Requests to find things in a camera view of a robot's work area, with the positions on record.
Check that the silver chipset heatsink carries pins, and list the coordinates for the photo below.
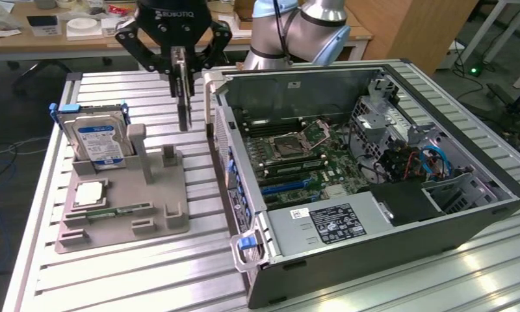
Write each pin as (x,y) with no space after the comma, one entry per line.
(339,192)

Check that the black floor stand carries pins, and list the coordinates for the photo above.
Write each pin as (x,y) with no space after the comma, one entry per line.
(515,100)

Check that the perforated metal drive cage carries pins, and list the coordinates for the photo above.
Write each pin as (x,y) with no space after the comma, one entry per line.
(372,123)

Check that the white desk frame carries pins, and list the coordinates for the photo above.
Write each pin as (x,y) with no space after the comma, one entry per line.
(503,32)

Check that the CPU socket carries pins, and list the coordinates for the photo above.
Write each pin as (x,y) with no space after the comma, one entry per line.
(288,144)

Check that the black open PC case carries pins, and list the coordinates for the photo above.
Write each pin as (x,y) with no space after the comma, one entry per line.
(372,260)

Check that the plain white box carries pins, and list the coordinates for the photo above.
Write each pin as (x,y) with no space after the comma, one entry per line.
(108,27)

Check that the metal socket cover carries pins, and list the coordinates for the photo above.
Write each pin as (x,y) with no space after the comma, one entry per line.
(316,131)

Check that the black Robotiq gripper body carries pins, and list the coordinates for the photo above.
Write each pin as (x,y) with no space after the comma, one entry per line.
(173,19)

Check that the brown cardboard box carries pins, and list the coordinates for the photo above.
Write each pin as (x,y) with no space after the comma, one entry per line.
(243,9)

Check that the white paper stack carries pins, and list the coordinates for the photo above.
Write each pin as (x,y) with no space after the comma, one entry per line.
(241,29)

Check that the white paper label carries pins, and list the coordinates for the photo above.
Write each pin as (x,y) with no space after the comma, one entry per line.
(4,33)

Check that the black plastic shroud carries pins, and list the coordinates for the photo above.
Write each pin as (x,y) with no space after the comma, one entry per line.
(403,201)

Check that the metal disk bay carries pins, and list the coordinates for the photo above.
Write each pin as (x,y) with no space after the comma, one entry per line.
(459,191)

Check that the white box with black top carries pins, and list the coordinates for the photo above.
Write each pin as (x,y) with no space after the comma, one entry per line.
(44,26)

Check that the wooden desk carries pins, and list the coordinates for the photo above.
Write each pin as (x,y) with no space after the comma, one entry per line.
(69,47)

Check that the grey parts rack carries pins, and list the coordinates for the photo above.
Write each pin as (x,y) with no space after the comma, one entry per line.
(125,195)

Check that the silver CPU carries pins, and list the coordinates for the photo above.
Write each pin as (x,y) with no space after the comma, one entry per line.
(88,194)

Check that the grey cup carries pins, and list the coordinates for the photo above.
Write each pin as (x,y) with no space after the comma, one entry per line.
(45,4)

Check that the graphics card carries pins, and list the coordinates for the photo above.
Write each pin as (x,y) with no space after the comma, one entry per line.
(184,107)

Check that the wooden cabinet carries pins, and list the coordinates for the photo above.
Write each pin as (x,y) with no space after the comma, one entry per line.
(424,32)

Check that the device with green light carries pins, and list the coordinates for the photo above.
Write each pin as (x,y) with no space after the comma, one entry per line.
(473,70)

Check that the blue expansion slot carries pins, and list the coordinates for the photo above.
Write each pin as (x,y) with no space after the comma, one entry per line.
(285,187)

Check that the grey power supply unit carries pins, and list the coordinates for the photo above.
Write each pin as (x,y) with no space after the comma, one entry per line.
(292,234)

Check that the black office chair base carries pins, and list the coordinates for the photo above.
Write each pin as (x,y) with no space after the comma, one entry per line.
(38,70)

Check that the white box with round dish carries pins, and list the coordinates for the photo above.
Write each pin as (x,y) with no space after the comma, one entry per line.
(84,29)

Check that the red packet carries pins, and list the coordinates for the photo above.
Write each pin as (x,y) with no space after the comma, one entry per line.
(115,10)

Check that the green motherboard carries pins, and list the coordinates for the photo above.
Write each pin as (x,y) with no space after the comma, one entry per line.
(329,180)

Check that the hard disk with blue label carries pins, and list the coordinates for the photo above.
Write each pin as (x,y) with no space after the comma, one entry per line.
(97,139)

